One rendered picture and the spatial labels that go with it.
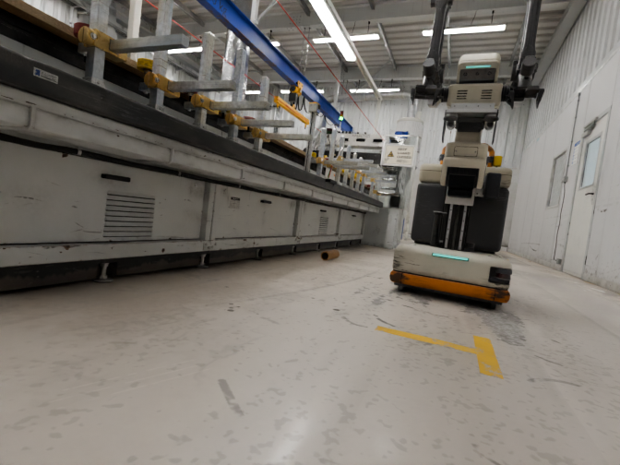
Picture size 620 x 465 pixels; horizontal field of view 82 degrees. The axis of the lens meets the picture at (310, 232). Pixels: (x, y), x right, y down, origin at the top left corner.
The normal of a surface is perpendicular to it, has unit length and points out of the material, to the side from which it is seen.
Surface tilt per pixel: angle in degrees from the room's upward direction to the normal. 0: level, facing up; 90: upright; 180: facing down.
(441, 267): 90
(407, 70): 90
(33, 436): 0
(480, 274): 90
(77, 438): 0
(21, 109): 90
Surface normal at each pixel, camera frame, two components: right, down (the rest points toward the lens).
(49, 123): 0.92, 0.14
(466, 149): -0.41, 0.14
